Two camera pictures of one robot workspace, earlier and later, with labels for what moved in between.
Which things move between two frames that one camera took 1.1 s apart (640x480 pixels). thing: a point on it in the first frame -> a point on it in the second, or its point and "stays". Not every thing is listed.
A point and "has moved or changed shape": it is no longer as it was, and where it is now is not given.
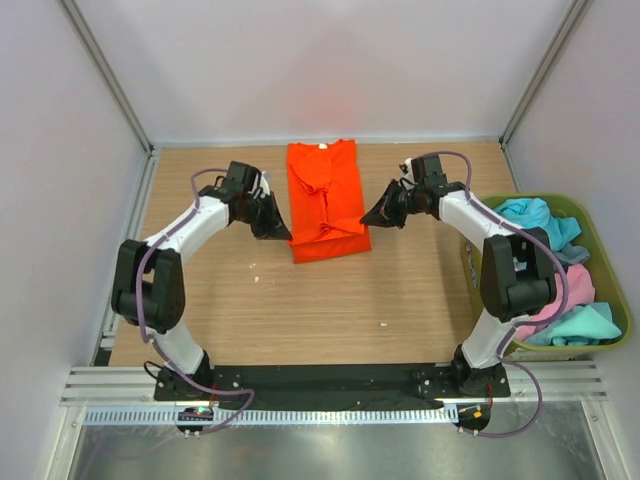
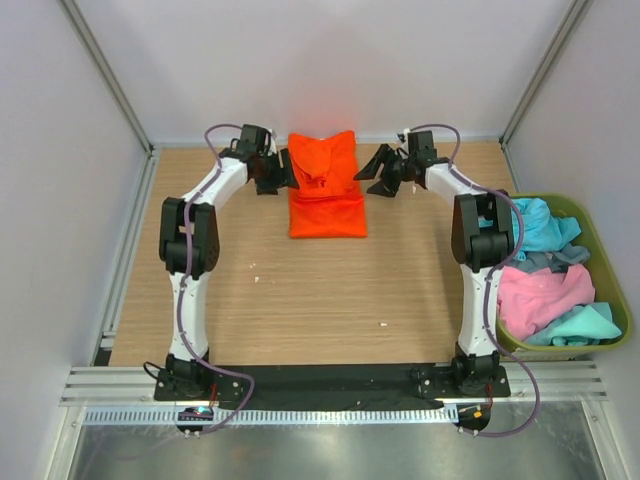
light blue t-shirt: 535,212 stays
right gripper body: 409,200 -> 401,169
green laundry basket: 608,284 stays
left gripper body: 252,209 -> 270,170
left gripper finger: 274,226 -> 290,178
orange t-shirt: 325,211 has moved or changed shape
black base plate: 335,388 stays
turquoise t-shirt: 581,325 stays
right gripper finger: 381,212 -> 373,166
